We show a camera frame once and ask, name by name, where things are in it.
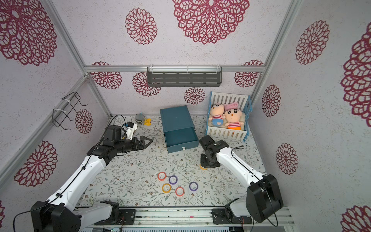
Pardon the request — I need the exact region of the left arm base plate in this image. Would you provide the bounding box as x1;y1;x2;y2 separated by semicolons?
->
94;209;136;226

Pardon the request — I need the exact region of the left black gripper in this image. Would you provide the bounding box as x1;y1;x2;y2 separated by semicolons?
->
114;135;153;154

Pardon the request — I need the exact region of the black-haired plush doll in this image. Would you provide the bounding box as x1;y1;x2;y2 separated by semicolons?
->
224;102;244;131

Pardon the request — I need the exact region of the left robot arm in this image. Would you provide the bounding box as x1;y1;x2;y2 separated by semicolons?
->
31;136;153;232

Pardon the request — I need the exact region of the grey shark toy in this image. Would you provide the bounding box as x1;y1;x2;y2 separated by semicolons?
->
135;113;146;124

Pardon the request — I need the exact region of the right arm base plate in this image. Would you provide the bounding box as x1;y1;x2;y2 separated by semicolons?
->
211;208;253;225

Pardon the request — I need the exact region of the black wire wall rack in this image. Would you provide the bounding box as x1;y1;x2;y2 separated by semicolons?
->
51;91;87;131

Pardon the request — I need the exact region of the grey wall shelf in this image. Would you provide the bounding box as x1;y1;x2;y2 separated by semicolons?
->
146;66;222;87

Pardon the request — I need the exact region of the red tape roll upper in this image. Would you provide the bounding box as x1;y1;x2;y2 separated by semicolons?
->
157;172;167;181

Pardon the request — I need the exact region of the white blue toy crib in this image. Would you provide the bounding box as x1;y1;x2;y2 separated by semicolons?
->
205;92;252;142

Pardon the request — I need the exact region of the red tape roll lower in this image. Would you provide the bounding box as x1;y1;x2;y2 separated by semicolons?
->
175;187;185;197

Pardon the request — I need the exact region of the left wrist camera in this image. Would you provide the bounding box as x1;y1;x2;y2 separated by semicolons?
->
103;122;138;141

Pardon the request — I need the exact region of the yellow duck toy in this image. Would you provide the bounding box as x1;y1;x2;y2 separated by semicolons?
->
144;119;152;126

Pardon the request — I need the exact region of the teal three-drawer cabinet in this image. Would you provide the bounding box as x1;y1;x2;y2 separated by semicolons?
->
160;105;199;153

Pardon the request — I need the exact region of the aluminium rail frame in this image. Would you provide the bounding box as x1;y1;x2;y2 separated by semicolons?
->
80;206;298;232

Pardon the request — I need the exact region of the purple tape roll right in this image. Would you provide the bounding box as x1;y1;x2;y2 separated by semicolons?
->
189;181;199;192

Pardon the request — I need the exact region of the pink plush doll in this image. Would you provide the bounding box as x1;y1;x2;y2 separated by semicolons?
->
208;103;225;127

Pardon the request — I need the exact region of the red tape roll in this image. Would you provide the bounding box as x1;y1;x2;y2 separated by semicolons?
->
175;187;185;197
157;172;167;181

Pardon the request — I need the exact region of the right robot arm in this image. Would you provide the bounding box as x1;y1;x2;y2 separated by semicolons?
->
200;135;284;224

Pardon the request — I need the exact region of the purple tape roll left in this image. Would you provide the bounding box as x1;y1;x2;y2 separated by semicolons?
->
169;175;178;185

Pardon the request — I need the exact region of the purple tape roll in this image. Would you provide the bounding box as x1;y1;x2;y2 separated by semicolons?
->
189;181;199;192
169;175;178;185

